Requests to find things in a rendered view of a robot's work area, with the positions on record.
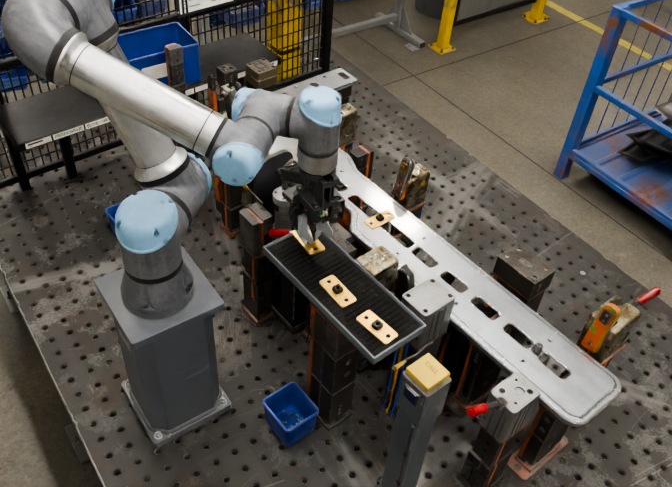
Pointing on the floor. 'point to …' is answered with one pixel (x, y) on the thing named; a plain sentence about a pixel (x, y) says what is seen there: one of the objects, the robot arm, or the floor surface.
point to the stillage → (649, 197)
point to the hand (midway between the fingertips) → (308, 234)
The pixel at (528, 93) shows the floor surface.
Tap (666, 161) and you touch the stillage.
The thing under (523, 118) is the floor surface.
